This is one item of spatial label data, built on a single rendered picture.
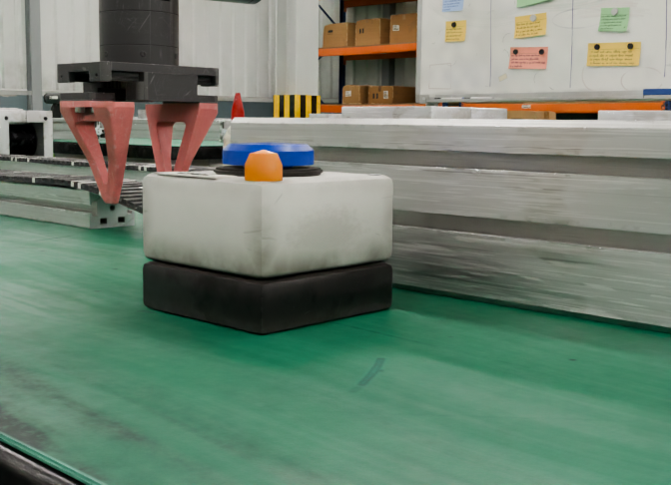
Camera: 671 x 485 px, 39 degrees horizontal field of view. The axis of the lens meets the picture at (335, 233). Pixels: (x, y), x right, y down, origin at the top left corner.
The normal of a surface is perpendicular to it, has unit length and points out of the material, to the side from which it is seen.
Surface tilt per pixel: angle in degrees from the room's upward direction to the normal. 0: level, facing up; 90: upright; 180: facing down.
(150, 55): 90
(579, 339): 0
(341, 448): 0
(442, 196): 90
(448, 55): 90
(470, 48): 90
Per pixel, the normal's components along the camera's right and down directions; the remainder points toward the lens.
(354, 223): 0.72, 0.09
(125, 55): -0.19, 0.11
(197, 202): -0.69, 0.07
